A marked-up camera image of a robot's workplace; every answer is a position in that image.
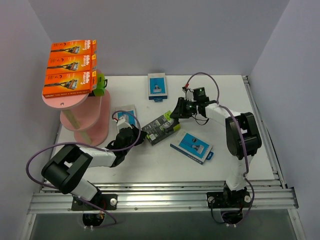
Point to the aluminium mounting rail frame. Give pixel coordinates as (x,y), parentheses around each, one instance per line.
(157,178)

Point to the blue Harry's razor box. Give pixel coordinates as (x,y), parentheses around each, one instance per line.
(128,111)

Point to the orange Gillette Fusion box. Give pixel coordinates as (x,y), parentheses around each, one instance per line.
(68,64)
(69,84)

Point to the pink three-tier wooden shelf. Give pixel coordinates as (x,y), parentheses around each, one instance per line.
(87,117)

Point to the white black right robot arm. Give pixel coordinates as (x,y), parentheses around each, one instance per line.
(242,135)

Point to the blue Harry's box tilted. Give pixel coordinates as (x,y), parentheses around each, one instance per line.
(192,147)

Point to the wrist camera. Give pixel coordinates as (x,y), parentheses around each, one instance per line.
(122,123)
(188,92)

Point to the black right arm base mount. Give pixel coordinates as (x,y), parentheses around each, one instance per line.
(220,200)

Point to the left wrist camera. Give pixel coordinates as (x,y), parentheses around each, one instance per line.
(122,123)

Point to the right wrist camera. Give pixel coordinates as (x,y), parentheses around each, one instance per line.
(188,92)

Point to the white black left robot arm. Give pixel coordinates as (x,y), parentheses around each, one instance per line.
(65,171)

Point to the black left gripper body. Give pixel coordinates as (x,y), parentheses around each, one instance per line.
(135,133)

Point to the blue Harry's box far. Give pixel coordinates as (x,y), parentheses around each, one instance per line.
(157,87)

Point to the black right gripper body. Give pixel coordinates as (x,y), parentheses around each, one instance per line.
(185,107)

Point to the black green Gillette Labs box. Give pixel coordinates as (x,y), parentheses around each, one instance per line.
(101,85)

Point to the orange Gillette Fusion5 razor box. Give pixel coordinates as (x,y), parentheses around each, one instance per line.
(73,47)

